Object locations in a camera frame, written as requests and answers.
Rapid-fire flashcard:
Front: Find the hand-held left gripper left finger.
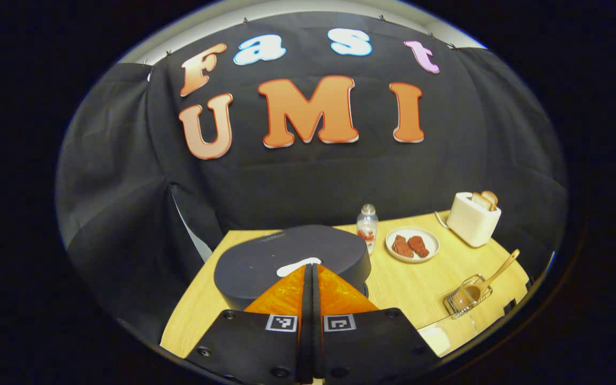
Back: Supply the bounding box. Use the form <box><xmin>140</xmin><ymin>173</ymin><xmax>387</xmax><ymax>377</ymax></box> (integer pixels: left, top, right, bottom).
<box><xmin>185</xmin><ymin>264</ymin><xmax>314</xmax><ymax>384</ymax></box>

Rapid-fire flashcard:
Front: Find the clear plastic bottle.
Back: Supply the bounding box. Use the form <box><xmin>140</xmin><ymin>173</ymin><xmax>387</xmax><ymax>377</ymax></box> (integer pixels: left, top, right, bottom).
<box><xmin>356</xmin><ymin>204</ymin><xmax>379</xmax><ymax>255</ymax></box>

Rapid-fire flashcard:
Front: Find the black backdrop cloth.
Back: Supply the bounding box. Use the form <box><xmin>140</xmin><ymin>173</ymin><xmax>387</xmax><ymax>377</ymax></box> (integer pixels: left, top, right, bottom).
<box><xmin>56</xmin><ymin>12</ymin><xmax>569</xmax><ymax>343</ymax></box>

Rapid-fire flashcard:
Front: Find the brown meat piece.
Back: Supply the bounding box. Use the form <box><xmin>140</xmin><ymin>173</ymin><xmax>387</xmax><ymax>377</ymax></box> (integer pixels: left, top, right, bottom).
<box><xmin>392</xmin><ymin>235</ymin><xmax>414</xmax><ymax>259</ymax></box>
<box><xmin>408</xmin><ymin>235</ymin><xmax>430</xmax><ymax>258</ymax></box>

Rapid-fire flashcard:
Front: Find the wire chopstick holder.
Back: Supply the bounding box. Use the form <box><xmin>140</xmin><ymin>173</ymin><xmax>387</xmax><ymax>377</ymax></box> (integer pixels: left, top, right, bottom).
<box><xmin>443</xmin><ymin>274</ymin><xmax>493</xmax><ymax>319</ymax></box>

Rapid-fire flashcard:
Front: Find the white toaster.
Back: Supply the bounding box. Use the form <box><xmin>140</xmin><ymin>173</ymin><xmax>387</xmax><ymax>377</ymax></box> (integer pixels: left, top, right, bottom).
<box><xmin>446</xmin><ymin>191</ymin><xmax>502</xmax><ymax>248</ymax></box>

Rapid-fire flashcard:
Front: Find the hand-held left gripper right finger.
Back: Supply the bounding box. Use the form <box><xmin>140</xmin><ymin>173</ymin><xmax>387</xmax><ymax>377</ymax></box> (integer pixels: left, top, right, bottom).
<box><xmin>312</xmin><ymin>264</ymin><xmax>440</xmax><ymax>383</ymax></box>

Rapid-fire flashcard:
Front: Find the wooden spoon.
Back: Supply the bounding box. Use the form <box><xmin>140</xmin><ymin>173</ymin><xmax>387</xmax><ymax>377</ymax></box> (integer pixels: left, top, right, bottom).
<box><xmin>450</xmin><ymin>249</ymin><xmax>521</xmax><ymax>313</ymax></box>

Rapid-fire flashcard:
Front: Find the dark grey rice cooker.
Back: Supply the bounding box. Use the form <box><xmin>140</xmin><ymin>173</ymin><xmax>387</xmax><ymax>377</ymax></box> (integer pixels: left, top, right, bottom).
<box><xmin>213</xmin><ymin>225</ymin><xmax>372</xmax><ymax>312</ymax></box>

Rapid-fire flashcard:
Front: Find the white rice container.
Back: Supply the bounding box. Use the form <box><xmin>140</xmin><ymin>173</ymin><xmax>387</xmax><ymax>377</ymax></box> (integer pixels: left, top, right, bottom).
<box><xmin>418</xmin><ymin>314</ymin><xmax>479</xmax><ymax>358</ymax></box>

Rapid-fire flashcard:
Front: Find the white round plate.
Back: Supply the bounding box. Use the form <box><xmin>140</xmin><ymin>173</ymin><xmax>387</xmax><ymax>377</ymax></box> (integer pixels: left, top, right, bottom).
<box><xmin>385</xmin><ymin>227</ymin><xmax>440</xmax><ymax>264</ymax></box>

